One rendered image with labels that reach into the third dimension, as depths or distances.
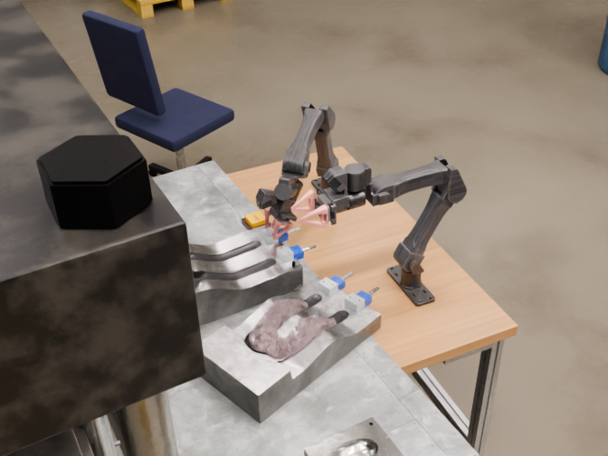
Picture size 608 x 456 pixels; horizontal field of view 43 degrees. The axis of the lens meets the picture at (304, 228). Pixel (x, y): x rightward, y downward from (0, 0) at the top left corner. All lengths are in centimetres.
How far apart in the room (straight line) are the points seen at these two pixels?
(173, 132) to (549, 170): 220
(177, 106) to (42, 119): 336
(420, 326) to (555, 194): 231
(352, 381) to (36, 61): 140
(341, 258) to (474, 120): 275
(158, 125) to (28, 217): 336
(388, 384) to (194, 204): 112
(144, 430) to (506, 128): 441
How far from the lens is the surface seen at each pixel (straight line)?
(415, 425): 209
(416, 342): 231
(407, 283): 245
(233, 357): 210
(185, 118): 413
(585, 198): 455
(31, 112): 93
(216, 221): 279
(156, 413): 90
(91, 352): 75
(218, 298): 233
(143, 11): 699
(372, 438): 197
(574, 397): 337
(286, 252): 243
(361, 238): 268
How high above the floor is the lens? 240
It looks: 36 degrees down
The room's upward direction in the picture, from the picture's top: 1 degrees counter-clockwise
